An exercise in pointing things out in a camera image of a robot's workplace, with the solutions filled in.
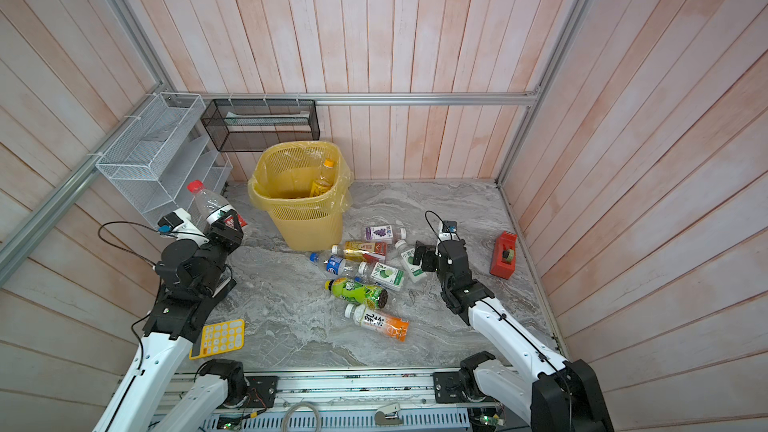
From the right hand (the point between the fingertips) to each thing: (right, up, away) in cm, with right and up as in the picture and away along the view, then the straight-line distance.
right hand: (432, 242), depth 85 cm
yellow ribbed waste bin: (-38, +4, +7) cm, 38 cm away
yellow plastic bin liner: (-47, +21, +11) cm, 53 cm away
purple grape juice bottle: (-14, +1, +16) cm, 21 cm away
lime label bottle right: (-5, -10, +6) cm, 12 cm away
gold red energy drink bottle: (-19, -4, +8) cm, 21 cm away
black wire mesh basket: (-63, +40, +19) cm, 77 cm away
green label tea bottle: (-22, -14, -2) cm, 26 cm away
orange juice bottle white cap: (-13, -22, -5) cm, 26 cm away
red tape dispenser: (+23, -6, +6) cm, 25 cm away
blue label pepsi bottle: (-28, -8, +5) cm, 30 cm away
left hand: (-50, +7, -15) cm, 53 cm away
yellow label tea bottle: (-34, +17, +10) cm, 40 cm away
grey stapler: (-13, -39, -16) cm, 44 cm away
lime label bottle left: (-14, -11, +5) cm, 18 cm away
